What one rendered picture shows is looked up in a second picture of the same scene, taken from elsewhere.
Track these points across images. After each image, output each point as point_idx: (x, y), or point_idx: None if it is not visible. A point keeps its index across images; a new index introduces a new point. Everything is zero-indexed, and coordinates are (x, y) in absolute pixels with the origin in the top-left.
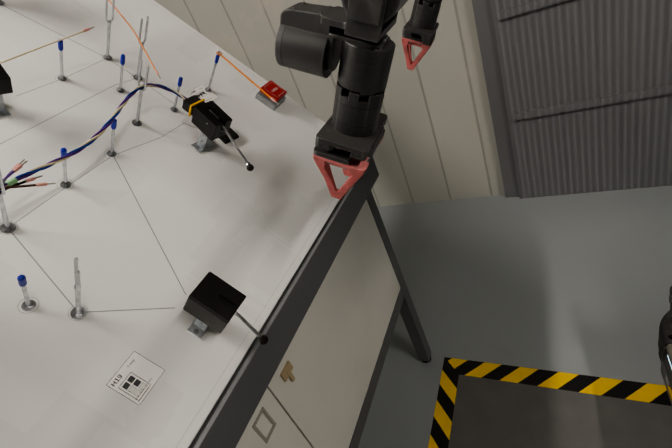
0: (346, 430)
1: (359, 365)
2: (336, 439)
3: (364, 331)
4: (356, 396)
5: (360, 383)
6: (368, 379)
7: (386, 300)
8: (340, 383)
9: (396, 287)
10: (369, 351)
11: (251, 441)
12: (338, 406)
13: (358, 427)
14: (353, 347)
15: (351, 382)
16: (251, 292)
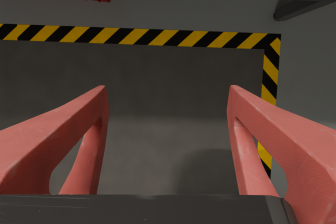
0: None
1: None
2: None
3: None
4: None
5: None
6: None
7: None
8: None
9: None
10: None
11: None
12: None
13: None
14: None
15: None
16: None
